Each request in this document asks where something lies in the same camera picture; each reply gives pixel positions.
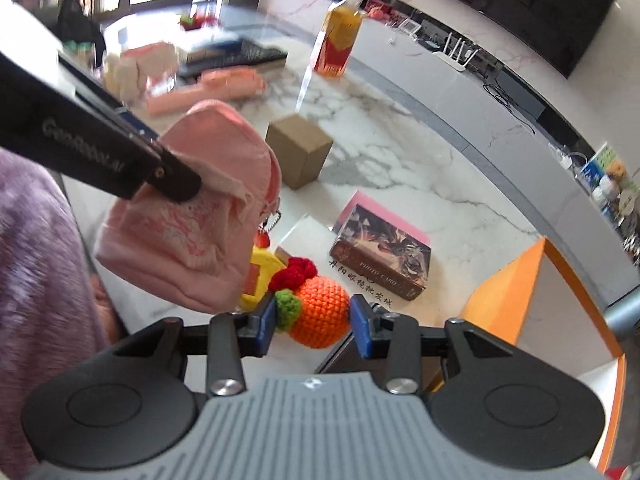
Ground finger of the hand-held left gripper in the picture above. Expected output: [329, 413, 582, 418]
[142, 144, 204, 204]
[57, 51, 163, 143]

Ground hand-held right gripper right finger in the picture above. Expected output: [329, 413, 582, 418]
[349, 293, 507, 396]

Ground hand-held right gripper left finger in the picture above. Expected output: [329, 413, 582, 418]
[119, 293, 278, 397]

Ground orange crochet fruit toy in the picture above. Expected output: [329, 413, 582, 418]
[267, 257, 352, 350]

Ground pink fabric pouch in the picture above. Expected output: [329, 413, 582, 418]
[94, 100, 284, 314]

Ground dark illustrated card box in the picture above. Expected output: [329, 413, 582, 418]
[328, 204, 433, 302]

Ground brown cardboard box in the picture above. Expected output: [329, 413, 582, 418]
[265, 114, 334, 191]

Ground orange storage box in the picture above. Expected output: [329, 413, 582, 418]
[429, 237, 629, 480]

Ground person's left forearm purple sleeve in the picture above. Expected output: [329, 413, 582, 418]
[0, 149, 126, 480]

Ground cream soft toy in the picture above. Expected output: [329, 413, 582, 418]
[101, 54, 147, 107]

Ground yellow soft toy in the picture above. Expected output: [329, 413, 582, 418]
[239, 247, 292, 312]

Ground black bag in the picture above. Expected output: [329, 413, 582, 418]
[54, 0, 107, 63]

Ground pink flat notebook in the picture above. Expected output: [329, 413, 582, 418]
[332, 190, 431, 247]

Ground red strawberry item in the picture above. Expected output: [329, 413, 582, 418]
[179, 11, 217, 32]

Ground black keyboard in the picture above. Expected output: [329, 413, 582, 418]
[178, 40, 289, 79]

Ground orange drink bottle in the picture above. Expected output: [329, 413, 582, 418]
[309, 0, 371, 79]

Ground white router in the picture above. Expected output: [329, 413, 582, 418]
[432, 32, 482, 74]

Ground black set-top box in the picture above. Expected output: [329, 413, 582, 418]
[499, 66, 547, 117]

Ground colourful packets on console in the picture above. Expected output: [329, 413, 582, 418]
[575, 142, 640, 253]

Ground black flat television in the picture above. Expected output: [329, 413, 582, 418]
[400, 0, 619, 79]

